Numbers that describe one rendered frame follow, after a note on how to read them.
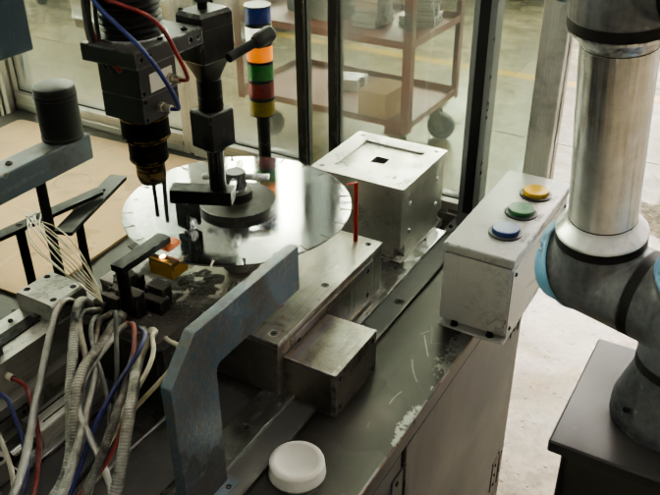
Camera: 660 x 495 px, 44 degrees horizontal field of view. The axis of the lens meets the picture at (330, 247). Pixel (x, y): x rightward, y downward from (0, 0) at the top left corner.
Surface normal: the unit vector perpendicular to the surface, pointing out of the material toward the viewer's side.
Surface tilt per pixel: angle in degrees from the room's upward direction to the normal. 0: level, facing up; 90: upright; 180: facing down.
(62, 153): 90
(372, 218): 90
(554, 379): 0
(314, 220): 0
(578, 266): 99
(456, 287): 90
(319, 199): 0
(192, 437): 90
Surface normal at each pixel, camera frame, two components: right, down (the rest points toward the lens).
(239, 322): 0.86, 0.26
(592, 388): 0.00, -0.85
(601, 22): -0.58, 0.55
